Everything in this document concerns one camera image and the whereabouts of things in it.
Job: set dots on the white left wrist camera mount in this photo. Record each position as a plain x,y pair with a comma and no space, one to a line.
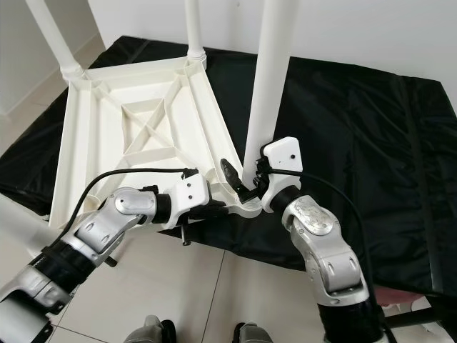
193,189

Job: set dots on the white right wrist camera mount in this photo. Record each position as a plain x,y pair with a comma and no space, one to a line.
282,153

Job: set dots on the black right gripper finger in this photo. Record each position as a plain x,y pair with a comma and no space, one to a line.
232,174

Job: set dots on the pink plastic item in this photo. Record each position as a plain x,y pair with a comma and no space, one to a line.
403,296

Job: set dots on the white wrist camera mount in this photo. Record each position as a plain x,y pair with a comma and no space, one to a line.
282,153
193,189

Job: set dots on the grey robot right foot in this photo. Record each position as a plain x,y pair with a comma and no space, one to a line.
253,334

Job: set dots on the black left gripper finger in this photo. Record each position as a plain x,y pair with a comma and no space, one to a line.
216,208

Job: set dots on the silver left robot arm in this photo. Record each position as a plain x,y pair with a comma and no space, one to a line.
121,211

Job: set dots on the black table cloth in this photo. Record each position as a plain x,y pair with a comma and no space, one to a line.
364,143

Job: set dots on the grey robot foot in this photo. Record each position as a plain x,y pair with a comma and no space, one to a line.
148,331
253,334

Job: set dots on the white plastic children table top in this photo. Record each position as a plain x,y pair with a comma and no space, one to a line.
100,143

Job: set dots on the grey robot left foot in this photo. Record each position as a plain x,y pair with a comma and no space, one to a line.
148,331

